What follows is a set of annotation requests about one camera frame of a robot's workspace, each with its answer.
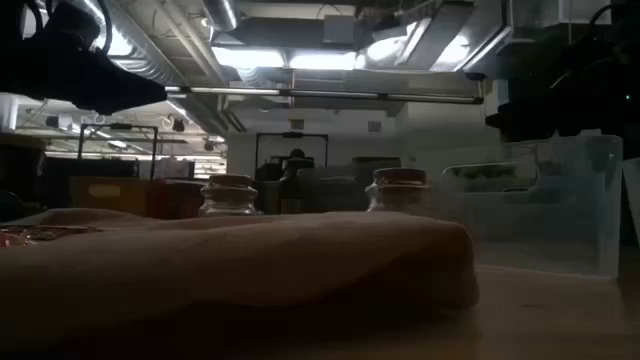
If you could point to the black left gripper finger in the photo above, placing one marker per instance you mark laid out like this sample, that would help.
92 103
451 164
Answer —
130 90

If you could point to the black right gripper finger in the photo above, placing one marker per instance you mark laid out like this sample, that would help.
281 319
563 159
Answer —
522 122

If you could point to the patterned smoked paprika tin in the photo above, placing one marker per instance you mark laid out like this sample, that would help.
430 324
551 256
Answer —
175 200

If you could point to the cork-stoppered glass spice jar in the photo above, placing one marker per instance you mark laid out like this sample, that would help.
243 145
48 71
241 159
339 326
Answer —
399 187
229 195

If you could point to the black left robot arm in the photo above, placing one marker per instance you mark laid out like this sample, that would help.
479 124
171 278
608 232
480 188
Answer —
65 22

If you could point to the green herb package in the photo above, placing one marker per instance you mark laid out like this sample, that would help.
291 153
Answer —
492 172

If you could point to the white box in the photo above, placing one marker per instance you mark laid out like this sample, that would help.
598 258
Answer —
175 169

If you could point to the yellow plastic bin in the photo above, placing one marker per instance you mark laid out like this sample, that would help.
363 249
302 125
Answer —
110 200

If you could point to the clear plastic bin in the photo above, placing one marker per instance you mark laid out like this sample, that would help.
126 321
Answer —
575 225

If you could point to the ceiling light panel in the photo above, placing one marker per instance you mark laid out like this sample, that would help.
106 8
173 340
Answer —
250 57
322 61

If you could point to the black monitor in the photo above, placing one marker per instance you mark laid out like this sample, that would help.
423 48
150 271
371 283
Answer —
375 162
267 172

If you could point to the person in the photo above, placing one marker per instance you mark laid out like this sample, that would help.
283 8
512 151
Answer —
297 153

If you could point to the grey plastic bin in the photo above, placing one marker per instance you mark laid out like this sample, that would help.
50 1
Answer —
340 192

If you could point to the beige cloth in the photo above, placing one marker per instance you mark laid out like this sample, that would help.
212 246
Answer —
250 260

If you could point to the black metal station frame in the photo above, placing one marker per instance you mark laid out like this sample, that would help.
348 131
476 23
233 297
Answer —
292 134
117 127

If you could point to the black ceiling camera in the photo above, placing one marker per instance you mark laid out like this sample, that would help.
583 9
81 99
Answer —
178 125

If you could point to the small silver spiral duct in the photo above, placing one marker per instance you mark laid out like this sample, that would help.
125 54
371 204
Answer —
220 15

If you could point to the wall vent grille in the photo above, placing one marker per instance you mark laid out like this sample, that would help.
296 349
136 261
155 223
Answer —
297 124
374 126

